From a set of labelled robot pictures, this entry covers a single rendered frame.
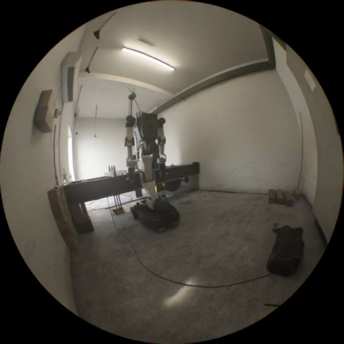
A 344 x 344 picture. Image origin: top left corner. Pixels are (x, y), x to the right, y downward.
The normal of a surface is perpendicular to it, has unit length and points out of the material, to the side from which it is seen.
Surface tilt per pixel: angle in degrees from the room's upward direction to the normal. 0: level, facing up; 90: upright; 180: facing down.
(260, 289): 0
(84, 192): 90
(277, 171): 90
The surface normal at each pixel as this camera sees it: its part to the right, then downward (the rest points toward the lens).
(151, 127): 0.55, 0.26
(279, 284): -0.11, -0.99
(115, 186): 0.69, -0.02
